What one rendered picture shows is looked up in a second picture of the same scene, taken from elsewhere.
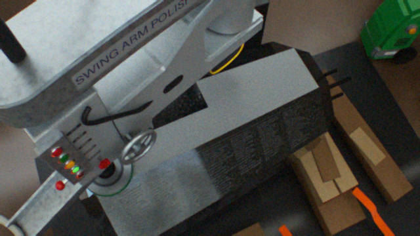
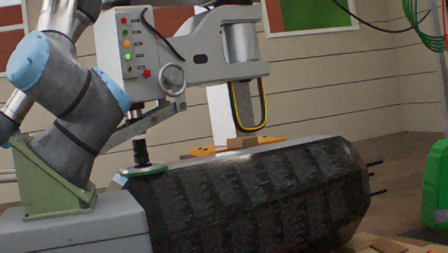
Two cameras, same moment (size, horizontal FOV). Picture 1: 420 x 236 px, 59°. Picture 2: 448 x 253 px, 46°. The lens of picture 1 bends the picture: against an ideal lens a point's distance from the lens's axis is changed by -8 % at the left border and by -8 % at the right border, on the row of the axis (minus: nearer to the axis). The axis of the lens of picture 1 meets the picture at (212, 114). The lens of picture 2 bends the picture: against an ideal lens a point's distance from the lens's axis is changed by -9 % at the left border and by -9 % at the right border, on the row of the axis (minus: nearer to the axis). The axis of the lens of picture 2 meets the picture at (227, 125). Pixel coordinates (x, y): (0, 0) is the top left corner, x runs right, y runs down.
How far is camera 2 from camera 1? 2.37 m
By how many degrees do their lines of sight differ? 63
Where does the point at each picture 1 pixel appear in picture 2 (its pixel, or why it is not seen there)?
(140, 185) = (174, 178)
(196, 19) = (212, 13)
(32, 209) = not seen: hidden behind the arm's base
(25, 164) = not seen: outside the picture
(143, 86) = (178, 38)
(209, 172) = (242, 181)
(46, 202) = not seen: hidden behind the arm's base
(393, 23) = (435, 172)
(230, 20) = (240, 45)
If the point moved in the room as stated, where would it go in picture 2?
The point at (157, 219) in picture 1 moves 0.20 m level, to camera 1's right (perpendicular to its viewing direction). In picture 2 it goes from (188, 211) to (237, 206)
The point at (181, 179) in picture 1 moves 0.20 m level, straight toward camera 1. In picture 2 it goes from (214, 181) to (222, 187)
